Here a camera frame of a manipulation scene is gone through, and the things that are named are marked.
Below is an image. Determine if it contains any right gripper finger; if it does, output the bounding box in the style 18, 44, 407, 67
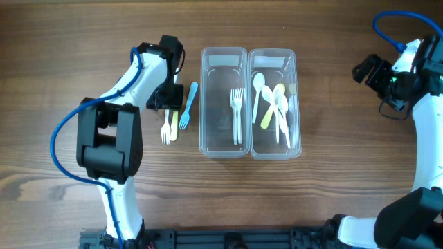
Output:
352, 64, 366, 83
362, 54, 383, 68

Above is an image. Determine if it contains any light blue plastic fork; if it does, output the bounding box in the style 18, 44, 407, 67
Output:
179, 82, 198, 129

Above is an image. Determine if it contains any yellow plastic fork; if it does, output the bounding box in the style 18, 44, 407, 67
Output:
170, 111, 179, 141

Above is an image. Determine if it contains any translucent white plastic fork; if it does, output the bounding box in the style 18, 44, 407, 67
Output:
230, 89, 237, 145

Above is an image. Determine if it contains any yellow plastic spoon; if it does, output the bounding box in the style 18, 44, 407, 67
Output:
260, 83, 287, 130

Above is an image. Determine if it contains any white spoon thick handle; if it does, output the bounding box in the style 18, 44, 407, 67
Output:
278, 94, 291, 149

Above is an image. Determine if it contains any translucent white plastic spoon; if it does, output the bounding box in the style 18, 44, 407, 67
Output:
273, 84, 280, 144

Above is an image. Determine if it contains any white spoon thin handle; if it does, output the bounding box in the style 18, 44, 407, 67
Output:
252, 73, 265, 124

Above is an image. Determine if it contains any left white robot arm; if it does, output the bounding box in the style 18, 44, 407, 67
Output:
76, 35, 185, 248

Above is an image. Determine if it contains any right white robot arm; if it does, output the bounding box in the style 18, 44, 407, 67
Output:
321, 35, 442, 248

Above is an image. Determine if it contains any left clear plastic container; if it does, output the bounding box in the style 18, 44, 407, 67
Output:
199, 47, 250, 159

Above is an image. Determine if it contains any clear plastic container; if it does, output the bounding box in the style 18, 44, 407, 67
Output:
199, 47, 250, 159
248, 48, 302, 160

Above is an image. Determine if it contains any right clear plastic container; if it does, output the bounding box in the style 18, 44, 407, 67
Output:
248, 48, 302, 160

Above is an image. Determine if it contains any left blue cable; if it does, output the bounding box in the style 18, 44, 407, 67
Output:
50, 46, 143, 249

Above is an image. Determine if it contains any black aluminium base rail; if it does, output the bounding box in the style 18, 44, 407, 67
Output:
78, 226, 385, 249

